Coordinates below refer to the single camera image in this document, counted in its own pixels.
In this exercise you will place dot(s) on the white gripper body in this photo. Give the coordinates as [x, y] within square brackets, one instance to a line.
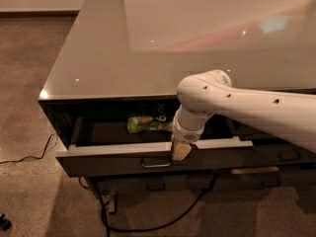
[185, 135]

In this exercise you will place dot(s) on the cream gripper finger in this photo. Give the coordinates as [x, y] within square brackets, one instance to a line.
[180, 150]

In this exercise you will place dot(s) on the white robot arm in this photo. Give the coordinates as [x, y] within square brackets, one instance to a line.
[289, 116]

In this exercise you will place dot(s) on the dark glossy drawer cabinet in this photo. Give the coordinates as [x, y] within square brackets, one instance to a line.
[126, 57]

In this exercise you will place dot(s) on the green snack bag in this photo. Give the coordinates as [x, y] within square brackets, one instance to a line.
[136, 124]

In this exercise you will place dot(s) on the small black floor object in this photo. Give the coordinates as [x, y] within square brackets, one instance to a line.
[5, 224]

